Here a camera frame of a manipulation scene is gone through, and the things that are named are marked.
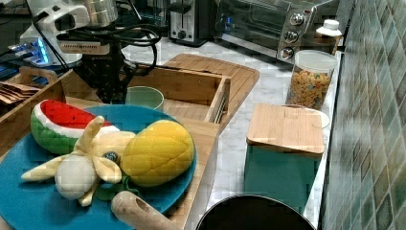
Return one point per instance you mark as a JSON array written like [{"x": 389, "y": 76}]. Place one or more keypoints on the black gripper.
[{"x": 107, "y": 75}]

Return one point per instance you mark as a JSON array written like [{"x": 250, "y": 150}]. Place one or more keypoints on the light green cup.
[{"x": 145, "y": 96}]

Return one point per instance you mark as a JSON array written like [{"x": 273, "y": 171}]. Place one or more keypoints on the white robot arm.
[{"x": 80, "y": 34}]

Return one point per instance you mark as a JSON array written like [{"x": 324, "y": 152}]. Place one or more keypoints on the open bamboo drawer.
[{"x": 185, "y": 86}]

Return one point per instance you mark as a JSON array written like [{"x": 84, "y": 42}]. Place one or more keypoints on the plush watermelon slice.
[{"x": 61, "y": 128}]

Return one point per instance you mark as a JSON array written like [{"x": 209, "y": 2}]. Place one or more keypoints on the wooden napkin holder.
[{"x": 27, "y": 74}]

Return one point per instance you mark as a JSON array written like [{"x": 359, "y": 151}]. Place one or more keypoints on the plush yellow pineapple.
[{"x": 158, "y": 154}]

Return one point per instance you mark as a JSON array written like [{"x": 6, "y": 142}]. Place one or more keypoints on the silver toaster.
[{"x": 191, "y": 21}]

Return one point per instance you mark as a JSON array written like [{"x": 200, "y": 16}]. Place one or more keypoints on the brown paper napkins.
[{"x": 12, "y": 93}]

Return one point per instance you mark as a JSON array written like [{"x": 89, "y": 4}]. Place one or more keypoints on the bamboo cabinet top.
[{"x": 188, "y": 208}]

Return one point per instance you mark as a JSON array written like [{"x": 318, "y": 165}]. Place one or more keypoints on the plush peeled banana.
[{"x": 95, "y": 157}]

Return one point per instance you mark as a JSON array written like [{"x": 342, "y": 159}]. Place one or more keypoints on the bamboo cutting board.
[{"x": 243, "y": 78}]

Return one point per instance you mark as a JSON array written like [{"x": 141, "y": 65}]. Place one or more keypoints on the blue round plate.
[{"x": 38, "y": 206}]

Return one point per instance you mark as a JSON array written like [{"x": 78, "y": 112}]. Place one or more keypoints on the silver toaster oven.
[{"x": 276, "y": 28}]

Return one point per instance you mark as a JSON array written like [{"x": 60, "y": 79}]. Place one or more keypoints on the teal canister with bamboo lid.
[{"x": 285, "y": 146}]

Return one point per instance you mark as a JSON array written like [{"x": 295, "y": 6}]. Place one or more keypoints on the clear cereal jar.
[{"x": 311, "y": 78}]

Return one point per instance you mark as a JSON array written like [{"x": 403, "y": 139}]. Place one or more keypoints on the black round pot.
[{"x": 252, "y": 212}]

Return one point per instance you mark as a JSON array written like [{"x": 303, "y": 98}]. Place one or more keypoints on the brown bottle white cap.
[{"x": 328, "y": 36}]

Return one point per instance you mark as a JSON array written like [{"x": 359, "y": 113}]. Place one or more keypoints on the wooden tray handle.
[{"x": 135, "y": 212}]

